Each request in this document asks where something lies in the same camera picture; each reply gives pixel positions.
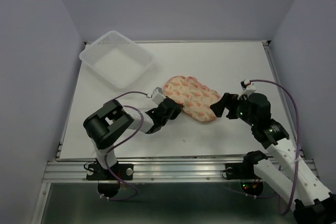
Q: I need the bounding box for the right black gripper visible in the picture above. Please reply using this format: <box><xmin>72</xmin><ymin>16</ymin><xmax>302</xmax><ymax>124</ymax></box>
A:
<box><xmin>208</xmin><ymin>93</ymin><xmax>257</xmax><ymax>126</ymax></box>

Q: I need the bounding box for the floral mesh laundry bag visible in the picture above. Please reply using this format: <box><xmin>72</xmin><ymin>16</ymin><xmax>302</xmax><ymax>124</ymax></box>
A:
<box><xmin>163</xmin><ymin>76</ymin><xmax>222</xmax><ymax>123</ymax></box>

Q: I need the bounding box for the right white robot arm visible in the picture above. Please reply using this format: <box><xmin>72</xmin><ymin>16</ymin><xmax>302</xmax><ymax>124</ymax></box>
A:
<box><xmin>210</xmin><ymin>93</ymin><xmax>335</xmax><ymax>223</ymax></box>

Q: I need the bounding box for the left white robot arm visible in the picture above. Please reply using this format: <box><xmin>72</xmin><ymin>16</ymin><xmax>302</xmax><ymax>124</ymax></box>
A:
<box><xmin>83</xmin><ymin>94</ymin><xmax>183</xmax><ymax>179</ymax></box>

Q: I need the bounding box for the white plastic basket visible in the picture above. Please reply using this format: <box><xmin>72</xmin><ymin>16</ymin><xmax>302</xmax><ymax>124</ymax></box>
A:
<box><xmin>79</xmin><ymin>31</ymin><xmax>154</xmax><ymax>89</ymax></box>

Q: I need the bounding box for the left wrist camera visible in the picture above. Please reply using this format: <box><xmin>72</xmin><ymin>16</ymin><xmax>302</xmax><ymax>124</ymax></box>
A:
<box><xmin>147</xmin><ymin>87</ymin><xmax>166</xmax><ymax>105</ymax></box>

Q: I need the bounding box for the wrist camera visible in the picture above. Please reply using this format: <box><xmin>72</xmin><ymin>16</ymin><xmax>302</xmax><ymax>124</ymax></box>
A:
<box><xmin>240</xmin><ymin>79</ymin><xmax>256</xmax><ymax>97</ymax></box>
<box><xmin>147</xmin><ymin>87</ymin><xmax>166</xmax><ymax>105</ymax></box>

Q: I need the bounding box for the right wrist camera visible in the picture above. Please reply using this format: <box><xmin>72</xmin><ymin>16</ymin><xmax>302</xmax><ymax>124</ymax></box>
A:
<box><xmin>240</xmin><ymin>79</ymin><xmax>256</xmax><ymax>97</ymax></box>

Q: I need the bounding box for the aluminium frame rail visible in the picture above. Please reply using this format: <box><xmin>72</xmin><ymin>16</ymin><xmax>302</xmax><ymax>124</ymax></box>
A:
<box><xmin>43</xmin><ymin>157</ymin><xmax>243</xmax><ymax>184</ymax></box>

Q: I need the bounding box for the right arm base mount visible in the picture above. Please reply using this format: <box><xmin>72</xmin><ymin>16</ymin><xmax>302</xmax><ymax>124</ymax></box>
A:
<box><xmin>222</xmin><ymin>163</ymin><xmax>257</xmax><ymax>180</ymax></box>

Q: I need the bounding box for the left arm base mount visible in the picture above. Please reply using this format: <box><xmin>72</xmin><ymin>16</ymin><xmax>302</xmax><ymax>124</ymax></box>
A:
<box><xmin>83</xmin><ymin>161</ymin><xmax>134</xmax><ymax>181</ymax></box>

